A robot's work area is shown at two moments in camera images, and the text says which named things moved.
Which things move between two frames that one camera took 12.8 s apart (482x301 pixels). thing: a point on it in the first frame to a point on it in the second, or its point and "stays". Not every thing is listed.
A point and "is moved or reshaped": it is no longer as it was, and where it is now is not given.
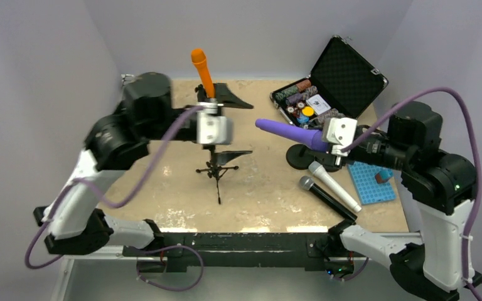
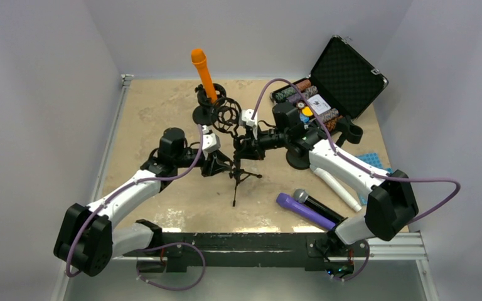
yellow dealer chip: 307,111 stays
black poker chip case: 342,84 stays
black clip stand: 299,156 stays
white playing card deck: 319,105 stays
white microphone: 318,168 stays
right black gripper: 341,159 to 250,149
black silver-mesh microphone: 307,183 to 301,195
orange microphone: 199,58 stays
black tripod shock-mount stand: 214,170 is moved or reshaped
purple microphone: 313,138 is moved or reshaped
